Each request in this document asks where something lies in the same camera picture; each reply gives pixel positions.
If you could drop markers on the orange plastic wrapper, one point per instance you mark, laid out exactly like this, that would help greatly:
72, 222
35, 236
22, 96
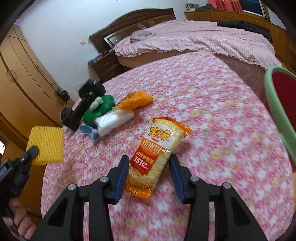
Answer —
134, 100

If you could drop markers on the green pepper toy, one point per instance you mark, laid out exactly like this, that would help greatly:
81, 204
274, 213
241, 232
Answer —
99, 107

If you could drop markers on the white plastic bag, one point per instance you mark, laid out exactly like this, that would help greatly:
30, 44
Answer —
111, 120

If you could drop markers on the yellow foam fruit net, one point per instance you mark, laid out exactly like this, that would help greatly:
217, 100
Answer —
49, 141

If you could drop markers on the black clothes on bed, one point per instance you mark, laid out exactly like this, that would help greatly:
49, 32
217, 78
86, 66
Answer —
247, 27

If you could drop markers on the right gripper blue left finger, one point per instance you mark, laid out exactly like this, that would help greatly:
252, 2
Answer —
117, 179

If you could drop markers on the floral pink curtain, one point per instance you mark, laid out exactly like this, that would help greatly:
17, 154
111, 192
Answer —
227, 5

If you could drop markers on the grey folded cloth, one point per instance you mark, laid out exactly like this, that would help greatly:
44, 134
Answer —
140, 35

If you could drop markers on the left human hand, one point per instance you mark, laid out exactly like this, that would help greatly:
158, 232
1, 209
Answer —
20, 225

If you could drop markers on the rice cracker snack bag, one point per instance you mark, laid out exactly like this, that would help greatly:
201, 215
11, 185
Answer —
147, 163

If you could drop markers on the dark wooden nightstand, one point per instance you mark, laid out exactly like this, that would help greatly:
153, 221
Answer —
107, 66

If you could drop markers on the pink floral table cloth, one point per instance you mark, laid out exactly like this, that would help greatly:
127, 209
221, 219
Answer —
233, 139

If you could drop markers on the wooden wardrobe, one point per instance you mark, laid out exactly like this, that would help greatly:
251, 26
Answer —
28, 94

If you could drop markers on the dark window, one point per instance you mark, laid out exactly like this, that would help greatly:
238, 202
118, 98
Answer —
252, 6

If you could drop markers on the wooden bed base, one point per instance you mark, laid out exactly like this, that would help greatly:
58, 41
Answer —
251, 74

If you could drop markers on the red bin with green rim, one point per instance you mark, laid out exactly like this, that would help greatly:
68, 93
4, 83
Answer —
279, 85

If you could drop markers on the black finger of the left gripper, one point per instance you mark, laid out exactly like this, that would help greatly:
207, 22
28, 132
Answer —
29, 155

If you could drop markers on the light blue plastic scrap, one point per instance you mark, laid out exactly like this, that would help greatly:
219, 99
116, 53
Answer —
91, 132

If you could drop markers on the dark wooden headboard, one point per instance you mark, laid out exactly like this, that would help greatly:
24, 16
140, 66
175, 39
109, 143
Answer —
105, 39

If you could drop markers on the pink checked bedspread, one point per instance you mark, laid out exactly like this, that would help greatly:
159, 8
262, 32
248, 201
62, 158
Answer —
193, 36

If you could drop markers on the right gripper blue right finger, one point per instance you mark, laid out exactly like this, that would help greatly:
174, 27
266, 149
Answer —
180, 176

